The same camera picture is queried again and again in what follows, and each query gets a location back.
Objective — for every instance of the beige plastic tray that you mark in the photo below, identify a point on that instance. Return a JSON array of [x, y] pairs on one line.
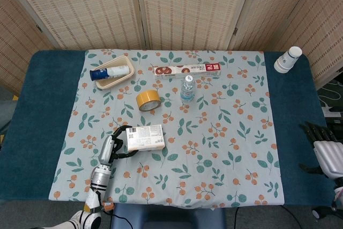
[[118, 80]]

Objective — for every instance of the woven folding screen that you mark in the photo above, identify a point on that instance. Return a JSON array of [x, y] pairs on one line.
[[187, 9]]

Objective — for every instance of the clear water bottle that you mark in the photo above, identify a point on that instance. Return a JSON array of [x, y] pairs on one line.
[[187, 91]]

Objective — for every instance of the white Face tissue pack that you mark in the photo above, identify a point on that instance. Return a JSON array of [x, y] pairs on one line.
[[146, 137]]

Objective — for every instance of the white power strip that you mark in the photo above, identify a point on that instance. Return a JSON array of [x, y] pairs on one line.
[[332, 112]]

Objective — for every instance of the teal table cover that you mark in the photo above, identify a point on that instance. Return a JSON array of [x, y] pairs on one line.
[[34, 119]]

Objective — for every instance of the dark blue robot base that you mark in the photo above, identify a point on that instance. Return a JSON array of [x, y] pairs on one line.
[[166, 218]]

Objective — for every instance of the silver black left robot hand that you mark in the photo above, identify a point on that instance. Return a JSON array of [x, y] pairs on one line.
[[106, 150]]

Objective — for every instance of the floral leaf print tablecloth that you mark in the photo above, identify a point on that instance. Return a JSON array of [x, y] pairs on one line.
[[201, 146]]

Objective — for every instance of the yellow tape roll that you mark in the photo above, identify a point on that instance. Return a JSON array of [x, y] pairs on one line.
[[146, 97]]

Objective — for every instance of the blue white tube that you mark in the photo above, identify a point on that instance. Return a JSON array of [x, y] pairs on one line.
[[112, 72]]

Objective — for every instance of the long white red box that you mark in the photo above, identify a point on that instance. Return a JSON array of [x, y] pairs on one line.
[[174, 70]]

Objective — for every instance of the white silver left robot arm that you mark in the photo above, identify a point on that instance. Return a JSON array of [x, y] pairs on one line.
[[100, 176]]

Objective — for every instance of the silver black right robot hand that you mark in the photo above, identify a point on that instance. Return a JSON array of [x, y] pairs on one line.
[[329, 156]]

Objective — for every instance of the metal screen hinge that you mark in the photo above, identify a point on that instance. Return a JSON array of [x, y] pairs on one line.
[[235, 31], [39, 28]]

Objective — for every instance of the stack of white paper cups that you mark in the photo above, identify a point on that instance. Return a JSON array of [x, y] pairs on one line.
[[286, 60]]

